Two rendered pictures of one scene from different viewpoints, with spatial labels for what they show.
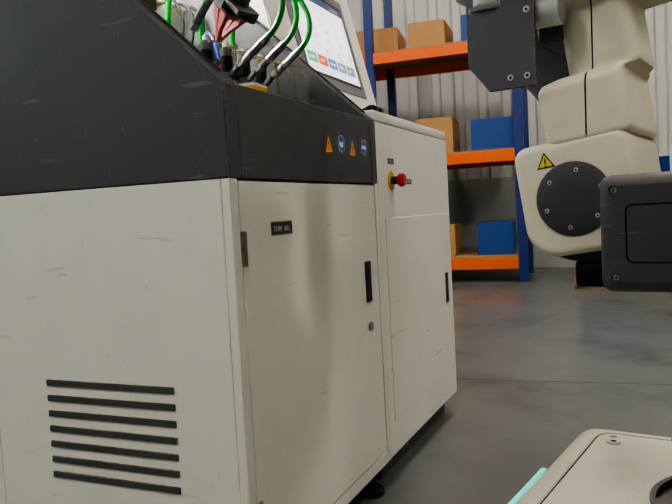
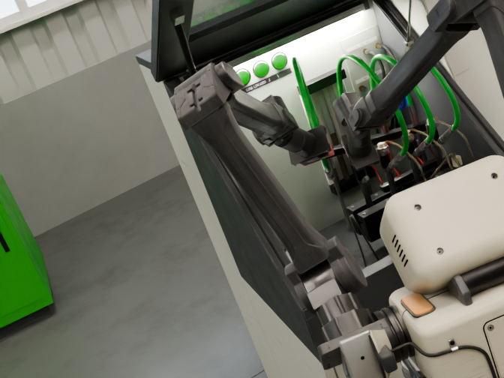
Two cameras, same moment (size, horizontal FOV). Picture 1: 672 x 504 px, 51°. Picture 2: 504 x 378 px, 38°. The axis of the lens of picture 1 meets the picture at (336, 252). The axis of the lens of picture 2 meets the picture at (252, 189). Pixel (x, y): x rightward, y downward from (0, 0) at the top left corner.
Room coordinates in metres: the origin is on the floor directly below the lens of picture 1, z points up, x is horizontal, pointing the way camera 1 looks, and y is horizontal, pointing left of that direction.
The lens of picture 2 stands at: (0.25, -0.99, 1.88)
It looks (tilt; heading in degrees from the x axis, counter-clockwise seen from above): 22 degrees down; 52
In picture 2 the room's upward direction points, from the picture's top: 21 degrees counter-clockwise
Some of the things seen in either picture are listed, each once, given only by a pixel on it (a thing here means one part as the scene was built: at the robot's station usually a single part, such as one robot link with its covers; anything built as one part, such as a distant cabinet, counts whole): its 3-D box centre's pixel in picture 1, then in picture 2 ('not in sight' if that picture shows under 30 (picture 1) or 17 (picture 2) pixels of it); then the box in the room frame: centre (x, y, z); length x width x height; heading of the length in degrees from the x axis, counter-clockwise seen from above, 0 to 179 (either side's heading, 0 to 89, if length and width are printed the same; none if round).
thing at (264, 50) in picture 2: not in sight; (281, 41); (1.69, 0.50, 1.43); 0.54 x 0.03 x 0.02; 156
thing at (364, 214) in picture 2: not in sight; (412, 208); (1.69, 0.21, 0.91); 0.34 x 0.10 x 0.15; 156
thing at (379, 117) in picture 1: (380, 130); not in sight; (2.16, -0.16, 0.96); 0.70 x 0.22 x 0.03; 156
